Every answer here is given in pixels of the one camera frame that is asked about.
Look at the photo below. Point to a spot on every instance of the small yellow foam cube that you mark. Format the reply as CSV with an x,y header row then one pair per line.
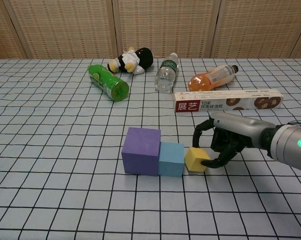
x,y
194,160

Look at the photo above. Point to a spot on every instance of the orange drink bottle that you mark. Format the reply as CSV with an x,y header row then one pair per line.
x,y
205,80

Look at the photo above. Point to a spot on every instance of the light blue foam cube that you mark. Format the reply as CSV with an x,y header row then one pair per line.
x,y
170,160

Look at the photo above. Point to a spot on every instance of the white red baking paper box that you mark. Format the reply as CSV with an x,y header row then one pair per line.
x,y
228,101

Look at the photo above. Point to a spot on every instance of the blue checkered tablecloth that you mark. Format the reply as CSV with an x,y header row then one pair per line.
x,y
65,150

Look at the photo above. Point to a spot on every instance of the large purple foam cube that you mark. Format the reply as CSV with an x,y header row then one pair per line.
x,y
140,152

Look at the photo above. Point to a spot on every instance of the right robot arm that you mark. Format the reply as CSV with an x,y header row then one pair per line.
x,y
290,150

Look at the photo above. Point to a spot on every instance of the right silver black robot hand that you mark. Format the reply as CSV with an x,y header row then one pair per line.
x,y
240,125

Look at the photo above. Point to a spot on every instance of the black white plush penguin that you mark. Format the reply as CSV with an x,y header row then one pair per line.
x,y
133,60

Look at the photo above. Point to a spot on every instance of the bamboo folding screen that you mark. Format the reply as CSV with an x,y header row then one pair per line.
x,y
65,25

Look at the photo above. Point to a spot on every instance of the clear water bottle green label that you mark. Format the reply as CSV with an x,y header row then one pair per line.
x,y
165,75

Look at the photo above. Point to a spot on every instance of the green plastic bottle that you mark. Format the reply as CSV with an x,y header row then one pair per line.
x,y
108,81

